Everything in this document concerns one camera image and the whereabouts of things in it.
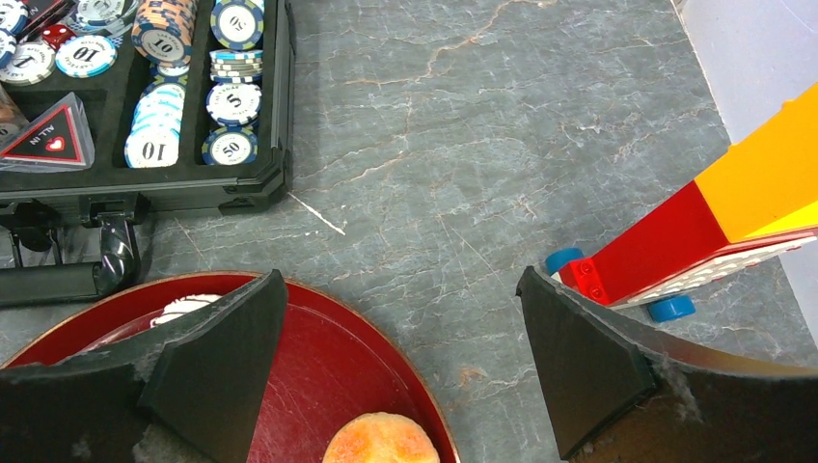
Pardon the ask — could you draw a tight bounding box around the orange peach bun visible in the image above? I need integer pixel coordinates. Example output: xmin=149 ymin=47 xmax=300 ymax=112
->
xmin=322 ymin=412 xmax=441 ymax=463

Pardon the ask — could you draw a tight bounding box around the toy block tower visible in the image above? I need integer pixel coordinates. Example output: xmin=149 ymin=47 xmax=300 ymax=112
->
xmin=544 ymin=87 xmax=817 ymax=322

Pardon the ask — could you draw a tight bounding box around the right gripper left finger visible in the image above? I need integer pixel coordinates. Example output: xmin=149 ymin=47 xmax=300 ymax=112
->
xmin=1 ymin=270 xmax=287 ymax=462

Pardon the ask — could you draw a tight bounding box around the black poker chip case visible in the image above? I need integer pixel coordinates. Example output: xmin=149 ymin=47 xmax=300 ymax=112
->
xmin=1 ymin=1 xmax=296 ymax=307

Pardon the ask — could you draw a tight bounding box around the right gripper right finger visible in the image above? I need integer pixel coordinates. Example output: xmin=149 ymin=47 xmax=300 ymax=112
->
xmin=516 ymin=267 xmax=817 ymax=462

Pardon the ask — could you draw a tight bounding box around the red round tray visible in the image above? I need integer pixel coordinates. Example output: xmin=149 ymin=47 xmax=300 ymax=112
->
xmin=1 ymin=271 xmax=460 ymax=462

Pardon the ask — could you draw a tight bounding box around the white striped donut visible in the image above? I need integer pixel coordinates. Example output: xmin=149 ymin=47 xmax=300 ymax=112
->
xmin=150 ymin=294 xmax=221 ymax=328

